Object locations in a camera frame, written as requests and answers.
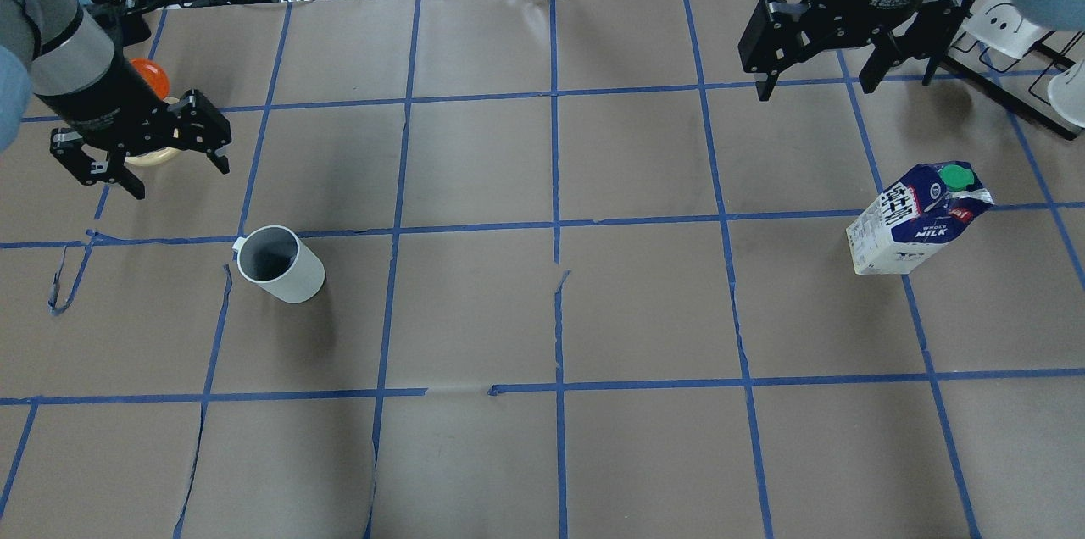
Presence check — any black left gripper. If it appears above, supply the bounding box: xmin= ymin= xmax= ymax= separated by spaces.
xmin=38 ymin=64 xmax=232 ymax=200

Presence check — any black wire rack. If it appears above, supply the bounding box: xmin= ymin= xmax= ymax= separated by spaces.
xmin=923 ymin=0 xmax=1082 ymax=141

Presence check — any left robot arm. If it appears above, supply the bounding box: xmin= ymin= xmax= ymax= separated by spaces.
xmin=3 ymin=0 xmax=232 ymax=198

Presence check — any blue white milk carton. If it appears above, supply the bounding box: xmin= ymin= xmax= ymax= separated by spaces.
xmin=846 ymin=161 xmax=995 ymax=275

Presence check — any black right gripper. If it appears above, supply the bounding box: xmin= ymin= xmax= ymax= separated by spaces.
xmin=737 ymin=0 xmax=965 ymax=102

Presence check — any white mug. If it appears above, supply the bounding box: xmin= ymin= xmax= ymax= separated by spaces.
xmin=232 ymin=224 xmax=326 ymax=304

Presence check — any orange mug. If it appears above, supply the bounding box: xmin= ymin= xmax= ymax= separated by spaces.
xmin=131 ymin=57 xmax=171 ymax=100

